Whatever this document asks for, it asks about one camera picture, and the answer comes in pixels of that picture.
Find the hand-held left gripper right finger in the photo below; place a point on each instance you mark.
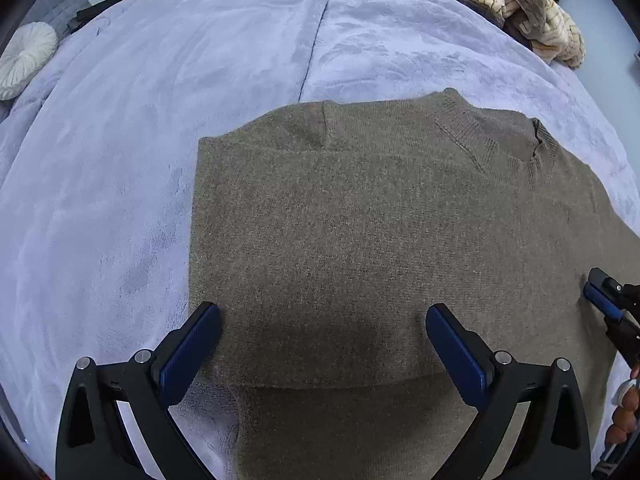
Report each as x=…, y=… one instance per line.
x=457, y=350

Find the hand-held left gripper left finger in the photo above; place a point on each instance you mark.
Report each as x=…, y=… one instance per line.
x=192, y=345

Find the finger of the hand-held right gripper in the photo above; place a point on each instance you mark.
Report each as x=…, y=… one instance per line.
x=602, y=297

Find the grey-brown knit sweater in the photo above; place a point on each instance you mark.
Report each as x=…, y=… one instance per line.
x=360, y=220

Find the person's right hand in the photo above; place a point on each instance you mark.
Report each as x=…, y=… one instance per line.
x=625, y=417

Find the lavender fleece blanket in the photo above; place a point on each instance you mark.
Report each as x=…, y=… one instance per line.
x=125, y=170

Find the round white pleated cushion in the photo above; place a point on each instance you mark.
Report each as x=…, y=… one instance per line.
x=25, y=60

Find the dark cloth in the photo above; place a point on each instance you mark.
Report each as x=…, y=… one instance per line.
x=97, y=10

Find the grey quilted pillow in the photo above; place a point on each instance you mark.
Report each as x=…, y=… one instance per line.
x=57, y=2

